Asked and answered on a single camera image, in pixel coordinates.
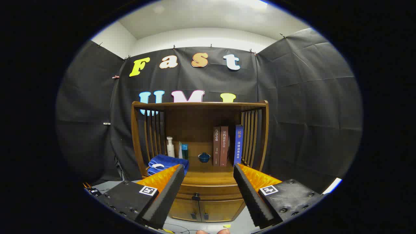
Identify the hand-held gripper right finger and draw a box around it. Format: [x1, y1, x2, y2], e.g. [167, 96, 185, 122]
[233, 163, 326, 229]

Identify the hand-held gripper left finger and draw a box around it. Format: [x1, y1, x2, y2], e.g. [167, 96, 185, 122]
[97, 164, 185, 230]

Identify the wooden cabinet door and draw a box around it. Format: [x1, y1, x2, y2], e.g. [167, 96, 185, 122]
[199, 199, 245, 222]
[168, 198, 201, 222]

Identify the wooden countertop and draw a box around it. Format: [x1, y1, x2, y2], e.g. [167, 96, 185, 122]
[142, 156, 254, 186]

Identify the wooden cabinet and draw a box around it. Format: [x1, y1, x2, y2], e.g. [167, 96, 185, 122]
[131, 100, 269, 223]

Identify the folded blue towel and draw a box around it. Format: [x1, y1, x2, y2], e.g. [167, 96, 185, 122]
[147, 155, 189, 176]

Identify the white pump bottle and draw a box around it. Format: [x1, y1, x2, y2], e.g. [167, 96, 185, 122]
[166, 136, 175, 158]

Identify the blue book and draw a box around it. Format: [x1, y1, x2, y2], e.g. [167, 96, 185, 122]
[234, 125, 244, 166]

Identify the reddish brown book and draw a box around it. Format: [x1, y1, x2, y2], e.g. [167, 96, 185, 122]
[220, 126, 229, 167]

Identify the dark brown book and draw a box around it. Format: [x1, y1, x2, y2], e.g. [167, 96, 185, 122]
[213, 126, 221, 167]

